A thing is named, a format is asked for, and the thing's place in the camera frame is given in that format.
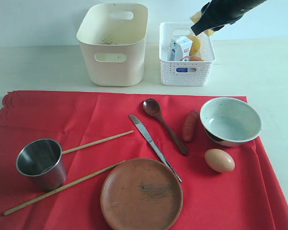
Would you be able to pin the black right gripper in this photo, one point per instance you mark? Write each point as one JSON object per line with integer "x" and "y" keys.
{"x": 223, "y": 12}

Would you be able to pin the yellow cheese wedge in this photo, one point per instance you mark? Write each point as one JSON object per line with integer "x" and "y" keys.
{"x": 196, "y": 17}

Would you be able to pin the yellow lemon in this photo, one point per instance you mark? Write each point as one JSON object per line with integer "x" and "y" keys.
{"x": 196, "y": 44}

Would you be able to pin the small milk carton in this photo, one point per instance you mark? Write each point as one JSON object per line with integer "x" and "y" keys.
{"x": 179, "y": 49}

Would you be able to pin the orange fried nugget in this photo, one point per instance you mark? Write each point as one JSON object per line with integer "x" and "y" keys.
{"x": 195, "y": 58}

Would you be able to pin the red sausage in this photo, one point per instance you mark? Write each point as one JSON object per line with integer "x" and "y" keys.
{"x": 189, "y": 124}

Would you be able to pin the brown egg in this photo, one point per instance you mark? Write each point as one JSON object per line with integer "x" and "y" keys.
{"x": 219, "y": 160}

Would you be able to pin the white perforated plastic basket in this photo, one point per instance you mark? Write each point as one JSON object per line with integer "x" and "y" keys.
{"x": 184, "y": 73}

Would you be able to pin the cream plastic bin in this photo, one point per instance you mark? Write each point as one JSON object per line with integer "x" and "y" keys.
{"x": 112, "y": 39}

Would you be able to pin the dark wooden spoon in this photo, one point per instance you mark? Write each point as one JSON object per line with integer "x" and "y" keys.
{"x": 153, "y": 109}

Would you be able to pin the white ceramic bowl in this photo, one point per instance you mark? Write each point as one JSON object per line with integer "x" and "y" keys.
{"x": 229, "y": 121}

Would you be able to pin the steel table knife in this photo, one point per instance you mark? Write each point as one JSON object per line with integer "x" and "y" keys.
{"x": 142, "y": 129}

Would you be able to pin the lower wooden chopstick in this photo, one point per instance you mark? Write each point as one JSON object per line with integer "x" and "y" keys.
{"x": 57, "y": 190}

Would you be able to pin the wooden chopstick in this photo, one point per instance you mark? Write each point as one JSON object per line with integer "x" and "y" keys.
{"x": 96, "y": 142}
{"x": 57, "y": 190}

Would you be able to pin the brown wooden plate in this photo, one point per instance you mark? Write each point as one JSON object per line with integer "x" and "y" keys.
{"x": 141, "y": 194}

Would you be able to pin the upper wooden chopstick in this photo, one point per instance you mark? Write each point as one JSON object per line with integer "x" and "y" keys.
{"x": 96, "y": 142}

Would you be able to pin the red tablecloth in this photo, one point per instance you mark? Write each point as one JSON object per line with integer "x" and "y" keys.
{"x": 248, "y": 198}

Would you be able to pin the stainless steel cup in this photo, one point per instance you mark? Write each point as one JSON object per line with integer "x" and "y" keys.
{"x": 41, "y": 161}

